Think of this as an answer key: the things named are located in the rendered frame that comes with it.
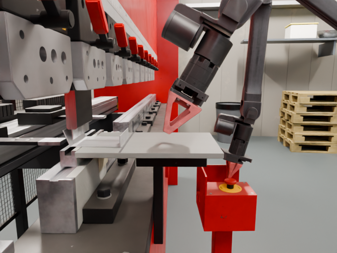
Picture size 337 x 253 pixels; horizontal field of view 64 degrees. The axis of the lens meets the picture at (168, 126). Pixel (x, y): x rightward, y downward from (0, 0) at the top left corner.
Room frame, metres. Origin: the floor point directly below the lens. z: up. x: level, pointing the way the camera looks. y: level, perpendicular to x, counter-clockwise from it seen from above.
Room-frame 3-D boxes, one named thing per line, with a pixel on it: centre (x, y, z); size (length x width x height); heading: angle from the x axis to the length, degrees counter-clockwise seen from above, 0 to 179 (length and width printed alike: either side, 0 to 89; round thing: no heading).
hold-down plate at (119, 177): (0.58, 0.12, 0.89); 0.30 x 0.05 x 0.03; 179
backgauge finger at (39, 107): (0.88, 0.34, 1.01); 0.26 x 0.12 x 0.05; 89
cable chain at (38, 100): (1.32, 0.57, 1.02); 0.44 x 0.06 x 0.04; 179
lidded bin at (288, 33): (4.61, -2.17, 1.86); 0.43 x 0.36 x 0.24; 84
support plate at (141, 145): (0.54, 0.03, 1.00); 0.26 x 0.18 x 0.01; 89
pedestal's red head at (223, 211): (0.86, -0.19, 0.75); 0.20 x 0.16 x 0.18; 1
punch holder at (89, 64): (0.52, 0.18, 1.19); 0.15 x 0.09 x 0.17; 179
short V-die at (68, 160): (0.57, 0.18, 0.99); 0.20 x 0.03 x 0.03; 179
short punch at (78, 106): (0.54, 0.18, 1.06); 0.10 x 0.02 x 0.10; 179
